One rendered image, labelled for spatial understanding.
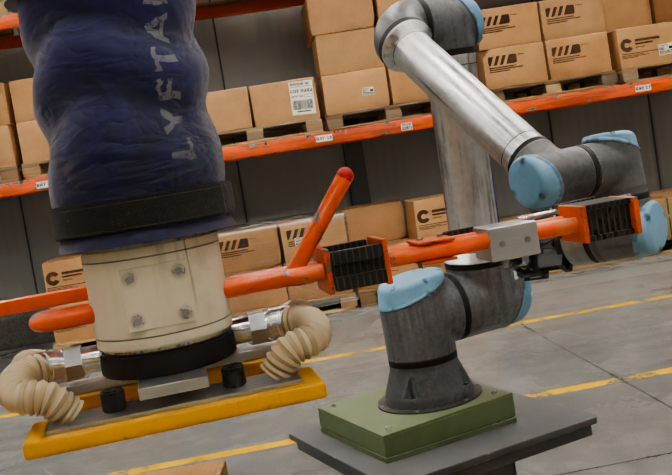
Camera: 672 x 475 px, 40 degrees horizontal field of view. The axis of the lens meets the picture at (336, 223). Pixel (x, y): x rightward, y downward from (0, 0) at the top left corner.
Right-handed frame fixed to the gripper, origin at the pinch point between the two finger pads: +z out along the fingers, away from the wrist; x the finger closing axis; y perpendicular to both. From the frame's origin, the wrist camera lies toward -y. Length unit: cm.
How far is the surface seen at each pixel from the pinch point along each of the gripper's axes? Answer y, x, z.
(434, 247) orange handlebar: 24, -51, -31
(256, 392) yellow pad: 48, -68, -22
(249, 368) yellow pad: 42, -59, -9
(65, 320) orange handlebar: 42, -84, -3
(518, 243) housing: 21, -42, -38
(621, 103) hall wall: -462, 647, 323
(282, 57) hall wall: -433, 368, 550
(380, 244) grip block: 26, -58, -28
